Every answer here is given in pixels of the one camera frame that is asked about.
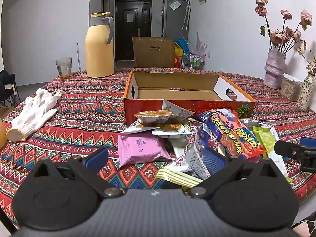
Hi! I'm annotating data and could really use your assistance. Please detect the yellow thermos jug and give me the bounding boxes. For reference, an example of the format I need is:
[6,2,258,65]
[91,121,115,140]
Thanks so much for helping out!
[85,12,115,78]

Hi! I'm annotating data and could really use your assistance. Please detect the orange rounded object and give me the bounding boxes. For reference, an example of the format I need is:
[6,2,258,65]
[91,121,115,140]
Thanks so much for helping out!
[0,120,8,149]

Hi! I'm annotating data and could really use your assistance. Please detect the pink snack packet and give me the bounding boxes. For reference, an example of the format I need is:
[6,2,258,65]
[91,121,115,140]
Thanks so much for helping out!
[118,131,173,168]

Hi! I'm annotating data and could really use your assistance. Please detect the white folded umbrella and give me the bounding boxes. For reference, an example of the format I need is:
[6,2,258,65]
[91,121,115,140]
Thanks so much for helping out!
[182,0,191,29]

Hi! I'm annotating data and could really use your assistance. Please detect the white packet with black text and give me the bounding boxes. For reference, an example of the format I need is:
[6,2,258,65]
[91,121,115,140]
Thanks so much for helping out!
[162,99,195,122]

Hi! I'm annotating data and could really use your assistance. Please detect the red blue noodle snack bag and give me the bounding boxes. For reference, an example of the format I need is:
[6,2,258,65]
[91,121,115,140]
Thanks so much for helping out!
[197,109,267,160]

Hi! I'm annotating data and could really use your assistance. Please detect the small orange sealed cup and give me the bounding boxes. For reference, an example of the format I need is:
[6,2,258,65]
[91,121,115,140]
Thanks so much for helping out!
[134,110,174,124]

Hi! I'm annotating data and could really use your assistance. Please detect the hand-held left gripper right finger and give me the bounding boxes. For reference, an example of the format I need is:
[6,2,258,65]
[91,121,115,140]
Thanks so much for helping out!
[188,149,285,198]

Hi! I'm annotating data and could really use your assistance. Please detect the brown cardboard box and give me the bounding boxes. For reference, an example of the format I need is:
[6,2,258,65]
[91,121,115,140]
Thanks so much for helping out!
[132,37,176,68]

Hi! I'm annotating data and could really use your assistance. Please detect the green snack packet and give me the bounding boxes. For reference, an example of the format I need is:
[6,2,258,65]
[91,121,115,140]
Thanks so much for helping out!
[252,126,276,153]

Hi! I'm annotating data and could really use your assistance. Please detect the grey refrigerator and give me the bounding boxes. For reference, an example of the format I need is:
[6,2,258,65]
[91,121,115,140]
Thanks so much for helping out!
[162,0,190,40]

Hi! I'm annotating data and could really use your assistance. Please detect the white orange snack packet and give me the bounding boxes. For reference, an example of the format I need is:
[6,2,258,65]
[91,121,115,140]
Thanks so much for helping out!
[152,123,192,139]
[118,121,161,136]

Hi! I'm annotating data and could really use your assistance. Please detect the pink textured vase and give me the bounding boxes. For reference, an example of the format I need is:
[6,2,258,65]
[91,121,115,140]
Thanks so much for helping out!
[263,48,287,90]

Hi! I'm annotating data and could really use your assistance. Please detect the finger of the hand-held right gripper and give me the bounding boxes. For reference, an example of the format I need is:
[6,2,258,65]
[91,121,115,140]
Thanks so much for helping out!
[300,137,316,147]
[274,140,316,172]

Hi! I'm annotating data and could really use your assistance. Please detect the pale yellow striped packet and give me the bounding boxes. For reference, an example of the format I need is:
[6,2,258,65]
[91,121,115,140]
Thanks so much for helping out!
[155,164,203,188]

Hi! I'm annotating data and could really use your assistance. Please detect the orange cardboard box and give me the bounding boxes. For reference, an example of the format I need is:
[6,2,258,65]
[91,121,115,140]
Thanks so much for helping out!
[123,70,256,126]

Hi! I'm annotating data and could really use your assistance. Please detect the dark patterned cloth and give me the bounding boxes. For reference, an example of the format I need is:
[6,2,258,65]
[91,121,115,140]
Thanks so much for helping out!
[291,220,316,237]

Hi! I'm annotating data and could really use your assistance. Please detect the yellow flower branches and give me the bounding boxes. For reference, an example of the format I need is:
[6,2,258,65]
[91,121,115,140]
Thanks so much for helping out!
[297,47,316,77]

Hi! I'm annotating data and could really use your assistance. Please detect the clear container of grain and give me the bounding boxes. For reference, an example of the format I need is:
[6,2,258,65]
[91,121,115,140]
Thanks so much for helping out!
[280,73,304,102]

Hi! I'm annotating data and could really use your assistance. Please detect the wire storage rack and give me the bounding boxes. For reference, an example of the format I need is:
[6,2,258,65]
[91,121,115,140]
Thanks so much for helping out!
[181,51,206,70]

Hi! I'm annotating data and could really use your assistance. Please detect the dark entrance door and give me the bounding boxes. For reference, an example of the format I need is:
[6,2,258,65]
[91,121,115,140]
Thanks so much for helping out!
[115,0,153,61]

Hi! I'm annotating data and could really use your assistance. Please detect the floral ceramic vase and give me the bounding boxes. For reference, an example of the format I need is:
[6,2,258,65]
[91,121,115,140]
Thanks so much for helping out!
[296,75,314,111]

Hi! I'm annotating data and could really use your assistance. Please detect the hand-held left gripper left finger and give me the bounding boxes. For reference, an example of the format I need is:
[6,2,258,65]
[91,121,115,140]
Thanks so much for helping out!
[32,148,124,198]

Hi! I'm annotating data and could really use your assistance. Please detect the clear glass cup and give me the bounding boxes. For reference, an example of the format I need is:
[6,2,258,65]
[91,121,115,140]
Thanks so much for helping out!
[55,57,72,81]

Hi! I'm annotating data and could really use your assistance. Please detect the dried rose bouquet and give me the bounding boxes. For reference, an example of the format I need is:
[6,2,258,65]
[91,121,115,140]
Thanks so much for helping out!
[254,0,313,55]

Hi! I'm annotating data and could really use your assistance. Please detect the white cotton glove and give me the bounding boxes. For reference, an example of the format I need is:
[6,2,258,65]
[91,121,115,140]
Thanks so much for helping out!
[5,88,62,142]

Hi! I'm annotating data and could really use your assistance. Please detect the silver red print packet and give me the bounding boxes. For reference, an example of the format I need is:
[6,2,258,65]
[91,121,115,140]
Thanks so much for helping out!
[173,121,218,179]

